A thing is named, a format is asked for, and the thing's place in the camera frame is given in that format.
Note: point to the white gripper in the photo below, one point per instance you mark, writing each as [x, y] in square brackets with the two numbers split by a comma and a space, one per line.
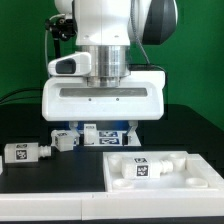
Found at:
[138, 97]

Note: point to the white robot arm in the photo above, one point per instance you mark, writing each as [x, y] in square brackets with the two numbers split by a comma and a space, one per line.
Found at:
[105, 29]

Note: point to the white tag sheet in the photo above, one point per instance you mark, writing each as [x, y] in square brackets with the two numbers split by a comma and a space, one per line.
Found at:
[108, 138]

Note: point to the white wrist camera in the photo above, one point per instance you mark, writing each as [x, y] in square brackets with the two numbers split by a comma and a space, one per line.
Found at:
[77, 64]

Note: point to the white L-shaped fence wall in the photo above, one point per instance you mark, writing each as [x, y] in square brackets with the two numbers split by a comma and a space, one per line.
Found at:
[160, 203]

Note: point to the black camera on stand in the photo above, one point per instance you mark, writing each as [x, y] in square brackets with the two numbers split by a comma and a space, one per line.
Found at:
[62, 28]

